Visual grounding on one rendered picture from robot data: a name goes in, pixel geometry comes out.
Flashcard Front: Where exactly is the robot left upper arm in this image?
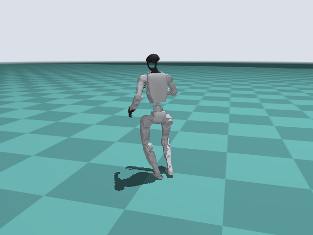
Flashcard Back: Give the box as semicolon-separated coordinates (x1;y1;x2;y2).
135;74;147;101

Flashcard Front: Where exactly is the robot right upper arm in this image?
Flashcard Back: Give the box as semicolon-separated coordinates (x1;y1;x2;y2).
166;74;178;96

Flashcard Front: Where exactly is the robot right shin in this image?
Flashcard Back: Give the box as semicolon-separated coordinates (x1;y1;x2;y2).
163;138;172;169

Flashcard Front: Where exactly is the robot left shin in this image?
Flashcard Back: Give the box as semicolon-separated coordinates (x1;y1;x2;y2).
143;144;161;177

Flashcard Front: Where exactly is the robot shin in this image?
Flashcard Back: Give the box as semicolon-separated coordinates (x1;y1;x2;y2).
163;138;172;169
143;144;161;177

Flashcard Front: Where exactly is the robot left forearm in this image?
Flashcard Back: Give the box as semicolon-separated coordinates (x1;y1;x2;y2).
130;94;139;111

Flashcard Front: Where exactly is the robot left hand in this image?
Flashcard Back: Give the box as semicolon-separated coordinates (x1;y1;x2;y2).
128;107;134;118

